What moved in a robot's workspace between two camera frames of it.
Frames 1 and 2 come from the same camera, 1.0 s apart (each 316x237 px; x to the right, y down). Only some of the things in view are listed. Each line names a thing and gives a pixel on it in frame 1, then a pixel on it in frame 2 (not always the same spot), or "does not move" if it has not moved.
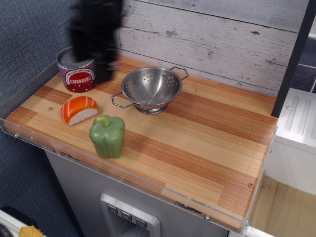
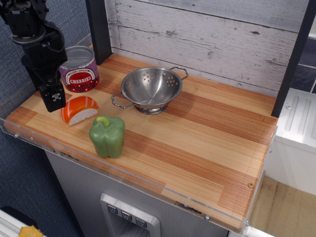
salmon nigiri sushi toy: [77, 108] does not move
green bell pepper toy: [107, 134] does not move
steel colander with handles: [150, 89] does not move
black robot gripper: [94, 25] to [43, 58]
